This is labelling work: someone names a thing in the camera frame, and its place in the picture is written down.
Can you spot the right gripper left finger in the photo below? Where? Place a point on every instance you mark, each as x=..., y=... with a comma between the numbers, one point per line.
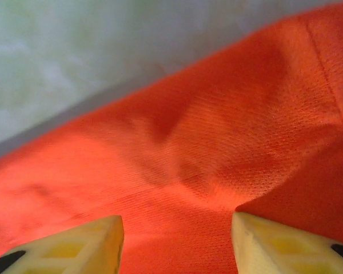
x=83, y=248

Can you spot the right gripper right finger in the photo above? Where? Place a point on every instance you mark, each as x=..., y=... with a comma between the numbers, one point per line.
x=280, y=248

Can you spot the orange t-shirt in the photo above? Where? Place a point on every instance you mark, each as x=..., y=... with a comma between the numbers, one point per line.
x=205, y=137

